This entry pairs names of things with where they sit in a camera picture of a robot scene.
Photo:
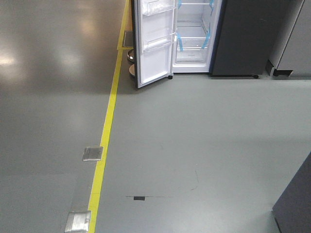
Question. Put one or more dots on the glass fridge shelf lower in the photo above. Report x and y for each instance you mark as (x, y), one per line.
(191, 29)

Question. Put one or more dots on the white fridge door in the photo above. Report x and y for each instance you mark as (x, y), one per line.
(154, 32)

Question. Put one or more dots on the dark grey fridge body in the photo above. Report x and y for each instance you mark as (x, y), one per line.
(242, 35)

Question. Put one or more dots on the metal floor plate far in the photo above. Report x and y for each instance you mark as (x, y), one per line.
(93, 153)

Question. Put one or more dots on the metal floor plate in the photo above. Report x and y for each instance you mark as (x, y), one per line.
(78, 222)
(93, 153)

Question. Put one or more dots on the lower clear door bin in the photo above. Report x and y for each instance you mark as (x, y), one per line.
(157, 43)

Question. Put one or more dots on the clear door bin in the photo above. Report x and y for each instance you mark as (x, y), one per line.
(157, 43)
(152, 7)

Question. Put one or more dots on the clear crisper drawer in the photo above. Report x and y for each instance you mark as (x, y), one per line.
(192, 53)

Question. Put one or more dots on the blue tape strip left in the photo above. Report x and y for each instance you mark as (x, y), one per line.
(179, 39)

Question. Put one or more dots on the blue tape strip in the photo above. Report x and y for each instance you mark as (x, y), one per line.
(206, 41)
(179, 39)

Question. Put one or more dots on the black floor tape piece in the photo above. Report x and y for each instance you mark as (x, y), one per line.
(139, 198)

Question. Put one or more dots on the blue tape strip right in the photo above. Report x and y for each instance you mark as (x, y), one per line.
(206, 41)

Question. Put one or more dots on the yellow floor tape line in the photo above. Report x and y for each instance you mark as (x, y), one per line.
(98, 179)

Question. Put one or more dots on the middle clear door bin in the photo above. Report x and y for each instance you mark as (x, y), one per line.
(152, 7)

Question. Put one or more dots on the blue tape middle shelf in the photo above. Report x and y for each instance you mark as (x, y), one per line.
(211, 4)

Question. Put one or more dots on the metal floor plate near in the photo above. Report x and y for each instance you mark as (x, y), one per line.
(78, 222)

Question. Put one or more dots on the white appliance at right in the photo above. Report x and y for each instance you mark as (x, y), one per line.
(290, 57)

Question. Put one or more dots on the grey kitchen counter cabinet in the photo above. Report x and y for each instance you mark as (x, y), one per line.
(292, 211)

